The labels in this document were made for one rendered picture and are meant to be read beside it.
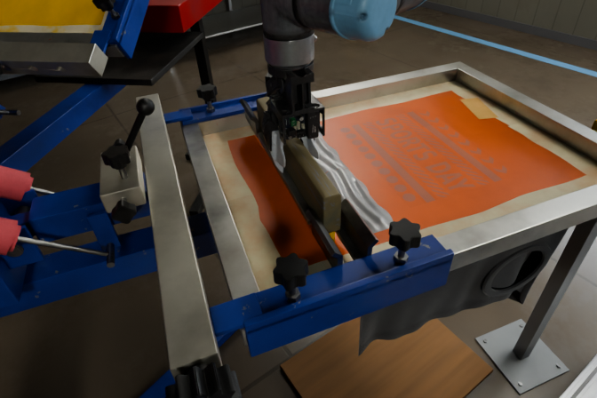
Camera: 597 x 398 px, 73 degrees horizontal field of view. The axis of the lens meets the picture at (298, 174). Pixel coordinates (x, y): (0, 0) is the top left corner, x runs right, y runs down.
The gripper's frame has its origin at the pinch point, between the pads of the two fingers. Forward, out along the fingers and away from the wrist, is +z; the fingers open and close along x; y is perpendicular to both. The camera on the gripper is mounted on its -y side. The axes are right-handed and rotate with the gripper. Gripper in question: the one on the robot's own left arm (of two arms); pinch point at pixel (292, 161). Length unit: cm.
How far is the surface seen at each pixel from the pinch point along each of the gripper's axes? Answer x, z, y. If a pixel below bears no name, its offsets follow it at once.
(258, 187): -6.7, 5.3, -1.7
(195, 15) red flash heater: -2, -3, -95
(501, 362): 70, 100, 12
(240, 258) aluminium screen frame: -14.7, 1.8, 17.8
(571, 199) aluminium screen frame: 39.0, 1.8, 26.8
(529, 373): 76, 100, 19
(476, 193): 29.7, 5.3, 16.3
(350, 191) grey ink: 8.5, 4.6, 7.4
